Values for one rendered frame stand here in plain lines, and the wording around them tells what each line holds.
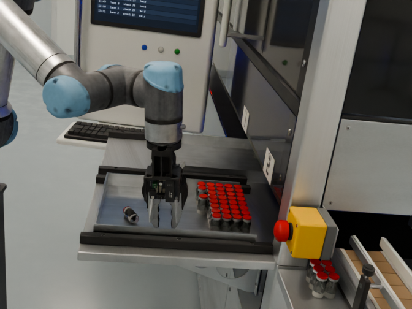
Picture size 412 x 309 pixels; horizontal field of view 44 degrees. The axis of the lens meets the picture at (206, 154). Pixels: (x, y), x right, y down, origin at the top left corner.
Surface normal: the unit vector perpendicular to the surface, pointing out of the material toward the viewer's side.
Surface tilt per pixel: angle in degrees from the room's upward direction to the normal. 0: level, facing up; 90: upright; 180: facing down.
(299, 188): 90
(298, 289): 0
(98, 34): 90
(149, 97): 93
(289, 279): 0
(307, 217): 0
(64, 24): 90
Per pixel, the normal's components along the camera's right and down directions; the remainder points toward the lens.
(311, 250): 0.08, 0.37
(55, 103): -0.54, 0.25
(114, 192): 0.12, -0.92
